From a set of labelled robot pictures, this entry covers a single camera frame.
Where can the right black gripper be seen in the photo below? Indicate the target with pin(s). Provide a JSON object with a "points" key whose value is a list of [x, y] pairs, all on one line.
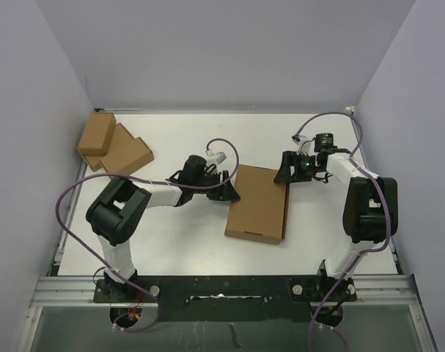
{"points": [[290, 159]]}

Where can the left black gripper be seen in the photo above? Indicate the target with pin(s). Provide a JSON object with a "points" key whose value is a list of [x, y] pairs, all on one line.
{"points": [[224, 193]]}

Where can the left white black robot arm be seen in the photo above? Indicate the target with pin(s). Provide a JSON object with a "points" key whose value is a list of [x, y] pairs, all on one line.
{"points": [[115, 215]]}

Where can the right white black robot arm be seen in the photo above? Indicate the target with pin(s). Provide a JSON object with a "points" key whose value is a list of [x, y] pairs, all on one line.
{"points": [[370, 215]]}

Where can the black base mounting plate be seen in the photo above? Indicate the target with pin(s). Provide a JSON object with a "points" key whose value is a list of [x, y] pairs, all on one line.
{"points": [[226, 298]]}

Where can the flat cardboard piece underneath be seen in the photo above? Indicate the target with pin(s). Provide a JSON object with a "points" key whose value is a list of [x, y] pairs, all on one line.
{"points": [[121, 137]]}

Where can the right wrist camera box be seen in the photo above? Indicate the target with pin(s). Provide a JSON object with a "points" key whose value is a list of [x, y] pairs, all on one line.
{"points": [[303, 143]]}

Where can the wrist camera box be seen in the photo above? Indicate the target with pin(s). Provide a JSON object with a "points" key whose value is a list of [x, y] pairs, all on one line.
{"points": [[215, 158], [303, 143]]}

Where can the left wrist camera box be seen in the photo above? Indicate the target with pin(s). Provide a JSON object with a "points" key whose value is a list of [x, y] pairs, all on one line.
{"points": [[215, 158]]}

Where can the aluminium frame rail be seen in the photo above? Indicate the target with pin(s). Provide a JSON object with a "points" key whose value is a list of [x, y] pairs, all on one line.
{"points": [[63, 291]]}

